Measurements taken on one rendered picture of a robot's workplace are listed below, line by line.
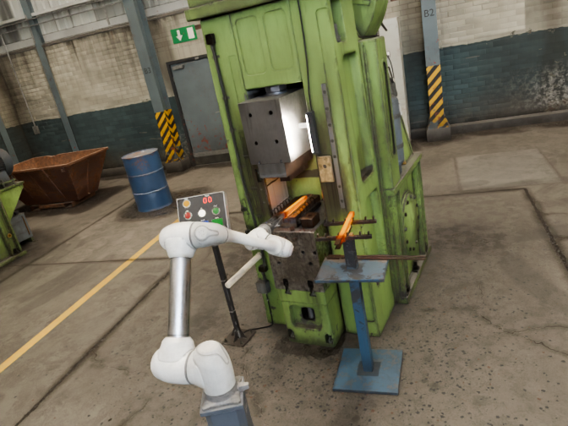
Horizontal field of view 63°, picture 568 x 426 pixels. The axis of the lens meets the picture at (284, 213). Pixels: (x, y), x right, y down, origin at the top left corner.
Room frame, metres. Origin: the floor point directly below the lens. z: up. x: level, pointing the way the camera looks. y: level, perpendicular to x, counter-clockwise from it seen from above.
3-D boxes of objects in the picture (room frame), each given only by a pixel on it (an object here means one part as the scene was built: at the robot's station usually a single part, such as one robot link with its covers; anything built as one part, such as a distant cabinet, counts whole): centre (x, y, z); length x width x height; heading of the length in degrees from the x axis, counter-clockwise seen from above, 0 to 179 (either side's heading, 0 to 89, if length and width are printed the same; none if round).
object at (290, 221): (3.10, -0.09, 0.96); 0.42 x 0.20 x 0.09; 149
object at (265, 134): (3.08, -0.12, 1.56); 0.42 x 0.39 x 0.40; 149
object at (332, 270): (2.47, -0.33, 0.75); 0.40 x 0.30 x 0.02; 69
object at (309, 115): (2.88, -0.29, 1.83); 0.07 x 0.04 x 0.90; 59
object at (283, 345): (2.88, 0.05, 0.01); 0.58 x 0.39 x 0.01; 59
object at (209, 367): (1.80, 0.46, 0.77); 0.18 x 0.16 x 0.22; 69
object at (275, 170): (3.10, -0.09, 1.32); 0.42 x 0.20 x 0.10; 149
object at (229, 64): (3.38, 0.08, 1.15); 0.44 x 0.26 x 2.30; 149
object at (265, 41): (3.21, -0.20, 2.06); 0.44 x 0.41 x 0.47; 149
